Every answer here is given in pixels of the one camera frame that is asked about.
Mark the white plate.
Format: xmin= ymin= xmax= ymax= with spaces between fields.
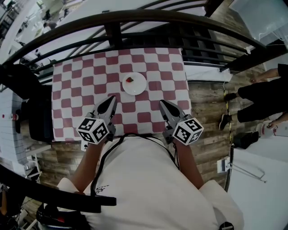
xmin=122 ymin=72 xmax=148 ymax=96

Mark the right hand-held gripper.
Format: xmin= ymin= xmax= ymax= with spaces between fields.
xmin=159 ymin=99 xmax=205 ymax=146

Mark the dark curved railing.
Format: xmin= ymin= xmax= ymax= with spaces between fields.
xmin=0 ymin=9 xmax=274 ymax=75

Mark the dark railing bar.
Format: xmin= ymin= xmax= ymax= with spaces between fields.
xmin=0 ymin=163 xmax=117 ymax=213

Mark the black bag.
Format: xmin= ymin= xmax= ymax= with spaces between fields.
xmin=232 ymin=131 xmax=260 ymax=149

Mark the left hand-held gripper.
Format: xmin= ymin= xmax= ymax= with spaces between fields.
xmin=77 ymin=95 xmax=118 ymax=151

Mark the white power box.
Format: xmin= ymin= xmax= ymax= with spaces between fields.
xmin=216 ymin=156 xmax=232 ymax=173

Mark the red white checkered table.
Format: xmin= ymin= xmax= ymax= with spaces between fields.
xmin=51 ymin=47 xmax=192 ymax=142

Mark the person's white shirt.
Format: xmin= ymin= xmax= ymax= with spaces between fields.
xmin=56 ymin=134 xmax=245 ymax=230

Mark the person's right forearm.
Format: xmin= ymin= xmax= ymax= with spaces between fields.
xmin=173 ymin=141 xmax=205 ymax=190

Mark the metal wire stand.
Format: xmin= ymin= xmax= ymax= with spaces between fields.
xmin=230 ymin=162 xmax=268 ymax=184

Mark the white plastic jug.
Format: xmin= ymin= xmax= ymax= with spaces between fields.
xmin=257 ymin=120 xmax=288 ymax=137

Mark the person's left forearm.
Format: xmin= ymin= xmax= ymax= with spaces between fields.
xmin=71 ymin=139 xmax=109 ymax=194

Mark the black chair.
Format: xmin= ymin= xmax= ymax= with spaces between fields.
xmin=0 ymin=64 xmax=55 ymax=144

